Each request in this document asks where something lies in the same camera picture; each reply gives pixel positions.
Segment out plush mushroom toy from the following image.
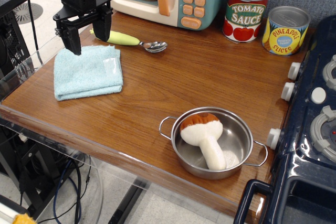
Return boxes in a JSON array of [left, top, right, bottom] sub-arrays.
[[180, 112, 227, 170]]

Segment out stainless steel pot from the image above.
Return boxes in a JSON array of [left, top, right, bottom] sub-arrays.
[[165, 106, 256, 180]]

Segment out pineapple slices can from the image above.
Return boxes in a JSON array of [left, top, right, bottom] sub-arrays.
[[262, 6, 311, 56]]

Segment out white stove knob bottom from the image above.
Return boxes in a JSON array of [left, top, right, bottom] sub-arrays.
[[266, 128, 281, 150]]

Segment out white stove knob middle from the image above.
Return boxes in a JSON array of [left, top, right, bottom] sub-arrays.
[[281, 82, 295, 102]]

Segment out light blue folded cloth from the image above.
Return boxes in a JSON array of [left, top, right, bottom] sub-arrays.
[[54, 46, 123, 101]]

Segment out white stove knob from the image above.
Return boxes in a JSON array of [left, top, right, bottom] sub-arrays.
[[281, 82, 295, 102], [266, 128, 281, 150], [287, 62, 301, 81]]

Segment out tomato sauce can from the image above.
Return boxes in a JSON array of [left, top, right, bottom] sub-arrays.
[[223, 0, 268, 42]]

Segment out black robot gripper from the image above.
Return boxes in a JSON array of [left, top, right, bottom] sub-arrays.
[[53, 0, 112, 56]]

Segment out blue cable under table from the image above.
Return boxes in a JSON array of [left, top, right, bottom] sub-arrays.
[[52, 158, 82, 224]]

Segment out black cable under table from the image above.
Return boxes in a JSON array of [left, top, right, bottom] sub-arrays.
[[36, 155, 92, 224]]

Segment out green handled metal spoon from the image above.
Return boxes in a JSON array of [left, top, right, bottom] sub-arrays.
[[89, 29, 168, 54]]

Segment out clear acrylic table guard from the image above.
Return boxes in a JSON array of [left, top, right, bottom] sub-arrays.
[[1, 45, 147, 186]]

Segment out white stove knob top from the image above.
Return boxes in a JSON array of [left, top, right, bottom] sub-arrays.
[[287, 62, 301, 81]]

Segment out dark blue toy stove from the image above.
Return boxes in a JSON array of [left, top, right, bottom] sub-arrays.
[[234, 16, 335, 223]]

